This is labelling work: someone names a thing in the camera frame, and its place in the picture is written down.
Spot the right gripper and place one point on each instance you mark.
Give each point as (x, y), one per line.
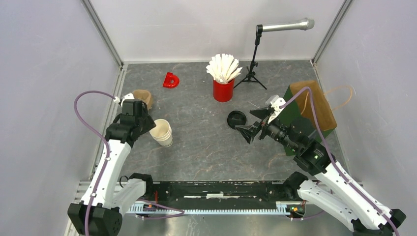
(249, 132)

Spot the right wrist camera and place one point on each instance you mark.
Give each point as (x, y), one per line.
(275, 102)

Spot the silver microphone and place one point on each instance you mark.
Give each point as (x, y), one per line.
(303, 24)

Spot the red plastic letter d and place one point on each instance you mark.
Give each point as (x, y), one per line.
(171, 80)

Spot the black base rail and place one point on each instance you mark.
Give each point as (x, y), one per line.
(220, 195)

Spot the green paper bag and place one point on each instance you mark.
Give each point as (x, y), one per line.
(312, 101)

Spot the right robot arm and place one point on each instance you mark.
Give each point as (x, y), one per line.
(362, 214)

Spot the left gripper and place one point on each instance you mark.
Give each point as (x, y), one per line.
(149, 123)

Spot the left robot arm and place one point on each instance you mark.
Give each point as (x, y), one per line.
(100, 211)

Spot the black mini tripod stand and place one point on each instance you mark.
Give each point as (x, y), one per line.
(251, 75)

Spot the red cylindrical holder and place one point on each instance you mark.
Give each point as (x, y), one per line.
(223, 92)

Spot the white paper cup stack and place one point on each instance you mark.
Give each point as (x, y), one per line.
(162, 132)

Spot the brown cardboard cup carrier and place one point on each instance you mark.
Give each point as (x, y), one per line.
(145, 96)

